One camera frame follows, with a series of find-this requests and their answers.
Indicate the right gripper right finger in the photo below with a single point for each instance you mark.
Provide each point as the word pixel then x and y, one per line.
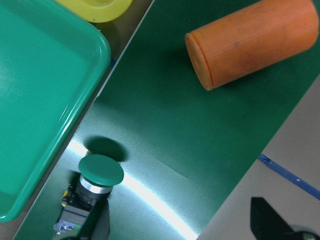
pixel 267 224

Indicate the yellow plastic tray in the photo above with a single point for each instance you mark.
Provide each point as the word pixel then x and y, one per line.
pixel 97 11

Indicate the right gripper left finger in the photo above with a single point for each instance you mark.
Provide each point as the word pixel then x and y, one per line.
pixel 97 224

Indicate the green plastic tray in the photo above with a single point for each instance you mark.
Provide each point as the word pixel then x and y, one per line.
pixel 51 62

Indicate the plain orange cylinder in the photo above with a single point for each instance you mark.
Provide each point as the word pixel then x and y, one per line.
pixel 250 39

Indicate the green push button switch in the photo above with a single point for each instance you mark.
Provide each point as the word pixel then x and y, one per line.
pixel 98 174

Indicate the green conveyor belt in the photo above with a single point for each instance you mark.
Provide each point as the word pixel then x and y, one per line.
pixel 183 149

